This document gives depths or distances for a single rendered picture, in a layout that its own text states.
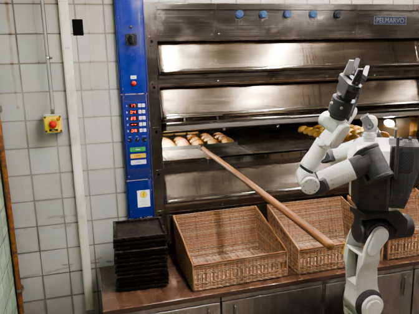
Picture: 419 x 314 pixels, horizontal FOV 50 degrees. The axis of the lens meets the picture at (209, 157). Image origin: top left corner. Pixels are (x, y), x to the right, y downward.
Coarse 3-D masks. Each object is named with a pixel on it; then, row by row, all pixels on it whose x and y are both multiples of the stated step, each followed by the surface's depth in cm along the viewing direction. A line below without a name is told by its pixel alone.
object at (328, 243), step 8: (208, 152) 286; (216, 160) 267; (232, 168) 241; (240, 176) 226; (248, 184) 214; (256, 192) 203; (264, 192) 197; (272, 200) 187; (280, 208) 178; (288, 216) 171; (296, 216) 167; (296, 224) 165; (304, 224) 159; (312, 232) 153; (320, 232) 151; (320, 240) 147; (328, 240) 144; (328, 248) 143
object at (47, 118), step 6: (48, 114) 246; (54, 114) 245; (60, 114) 244; (48, 120) 242; (54, 120) 243; (60, 120) 244; (48, 126) 243; (60, 126) 245; (48, 132) 243; (54, 132) 245; (60, 132) 245
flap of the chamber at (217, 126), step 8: (400, 112) 292; (408, 112) 294; (416, 112) 295; (272, 120) 269; (280, 120) 270; (288, 120) 272; (296, 120) 273; (304, 120) 274; (312, 120) 276; (168, 128) 253; (176, 128) 254; (184, 128) 255; (192, 128) 257; (200, 128) 258; (208, 128) 263; (216, 128) 277
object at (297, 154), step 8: (272, 152) 294; (280, 152) 293; (288, 152) 292; (296, 152) 294; (304, 152) 295; (168, 160) 277; (176, 160) 277; (184, 160) 276; (192, 160) 276; (200, 160) 277; (208, 160) 279; (224, 160) 281; (232, 160) 283; (240, 160) 284; (248, 160) 286; (256, 160) 287; (168, 168) 273
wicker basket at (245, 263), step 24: (192, 216) 278; (216, 216) 283; (240, 216) 287; (192, 240) 278; (216, 240) 282; (240, 240) 286; (264, 240) 279; (192, 264) 235; (216, 264) 238; (240, 264) 243; (264, 264) 247; (192, 288) 239
